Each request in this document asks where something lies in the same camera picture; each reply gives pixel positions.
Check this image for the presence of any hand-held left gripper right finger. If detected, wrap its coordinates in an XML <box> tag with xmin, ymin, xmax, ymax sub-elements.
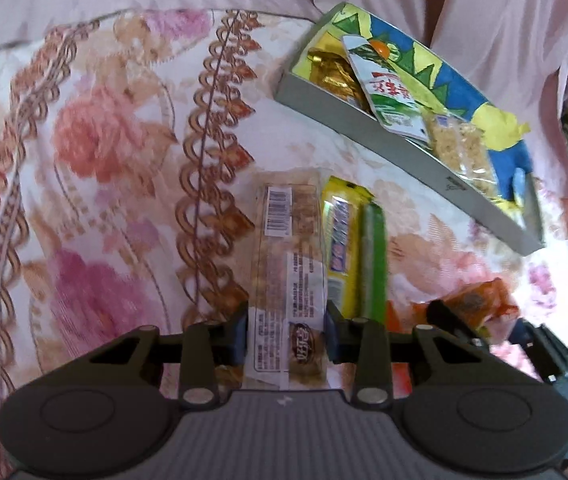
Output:
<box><xmin>325</xmin><ymin>300</ymin><xmax>520</xmax><ymax>407</ymax></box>

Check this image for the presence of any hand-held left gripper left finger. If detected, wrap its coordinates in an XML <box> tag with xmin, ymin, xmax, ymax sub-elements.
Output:
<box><xmin>46</xmin><ymin>305</ymin><xmax>251</xmax><ymax>407</ymax></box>

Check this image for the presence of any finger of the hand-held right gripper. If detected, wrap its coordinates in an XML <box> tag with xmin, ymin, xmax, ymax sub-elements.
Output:
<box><xmin>426</xmin><ymin>300</ymin><xmax>490</xmax><ymax>352</ymax></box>

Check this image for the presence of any orange snack packet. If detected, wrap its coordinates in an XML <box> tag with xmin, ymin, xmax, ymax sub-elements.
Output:
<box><xmin>411</xmin><ymin>277</ymin><xmax>520</xmax><ymax>345</ymax></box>

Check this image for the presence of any clear packet of brown bars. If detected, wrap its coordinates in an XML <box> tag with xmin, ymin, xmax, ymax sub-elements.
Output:
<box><xmin>426</xmin><ymin>112</ymin><xmax>498</xmax><ymax>199</ymax></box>
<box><xmin>243</xmin><ymin>170</ymin><xmax>331</xmax><ymax>391</ymax></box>

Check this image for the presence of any grey box with colourful lining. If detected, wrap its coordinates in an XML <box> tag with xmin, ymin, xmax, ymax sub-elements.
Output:
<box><xmin>275</xmin><ymin>2</ymin><xmax>547</xmax><ymax>256</ymax></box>

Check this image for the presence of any white green snack pouch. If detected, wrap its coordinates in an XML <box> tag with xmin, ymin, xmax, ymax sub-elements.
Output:
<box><xmin>341</xmin><ymin>35</ymin><xmax>433</xmax><ymax>144</ymax></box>

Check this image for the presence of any gold foil snack packet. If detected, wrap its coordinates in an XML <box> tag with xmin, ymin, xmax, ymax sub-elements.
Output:
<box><xmin>306</xmin><ymin>46</ymin><xmax>371</xmax><ymax>112</ymax></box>

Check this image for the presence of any green stick packet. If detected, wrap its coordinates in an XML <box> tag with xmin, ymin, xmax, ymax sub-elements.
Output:
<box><xmin>359</xmin><ymin>202</ymin><xmax>389</xmax><ymax>322</ymax></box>

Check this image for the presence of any yellow snack bar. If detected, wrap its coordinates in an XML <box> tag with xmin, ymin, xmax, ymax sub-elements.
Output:
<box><xmin>321</xmin><ymin>176</ymin><xmax>375</xmax><ymax>320</ymax></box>

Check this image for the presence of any floral pink blanket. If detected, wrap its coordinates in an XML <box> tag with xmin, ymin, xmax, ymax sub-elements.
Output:
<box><xmin>0</xmin><ymin>7</ymin><xmax>568</xmax><ymax>480</ymax></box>

